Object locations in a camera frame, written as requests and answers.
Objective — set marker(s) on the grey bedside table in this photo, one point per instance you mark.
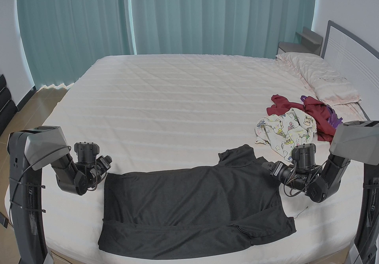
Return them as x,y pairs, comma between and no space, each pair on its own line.
293,47

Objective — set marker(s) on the purple garment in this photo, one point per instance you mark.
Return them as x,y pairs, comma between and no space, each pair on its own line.
336,118

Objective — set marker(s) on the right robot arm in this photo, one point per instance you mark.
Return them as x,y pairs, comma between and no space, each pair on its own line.
334,174

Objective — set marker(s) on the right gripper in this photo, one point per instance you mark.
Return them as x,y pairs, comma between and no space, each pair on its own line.
279,172

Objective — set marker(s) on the bed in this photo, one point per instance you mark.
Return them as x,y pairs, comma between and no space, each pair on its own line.
177,109

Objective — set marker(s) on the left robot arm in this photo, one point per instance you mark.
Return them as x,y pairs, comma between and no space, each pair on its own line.
29,168

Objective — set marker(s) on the cream pillow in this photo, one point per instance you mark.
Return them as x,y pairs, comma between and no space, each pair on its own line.
322,76

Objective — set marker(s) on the black long-sleeved top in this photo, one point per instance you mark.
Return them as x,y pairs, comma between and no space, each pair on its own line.
189,209

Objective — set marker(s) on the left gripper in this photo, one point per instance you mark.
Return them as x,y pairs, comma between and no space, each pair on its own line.
103,168

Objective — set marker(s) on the black chest of drawers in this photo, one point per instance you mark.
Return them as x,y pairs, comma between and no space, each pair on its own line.
6,106

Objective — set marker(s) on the dark red garment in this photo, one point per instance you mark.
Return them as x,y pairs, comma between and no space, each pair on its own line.
316,115

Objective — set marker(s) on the blue-green curtain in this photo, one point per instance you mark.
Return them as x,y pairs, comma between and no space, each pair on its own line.
77,20
219,5

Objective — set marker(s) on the white printed pyjama garment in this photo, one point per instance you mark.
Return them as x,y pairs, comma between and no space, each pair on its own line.
284,129

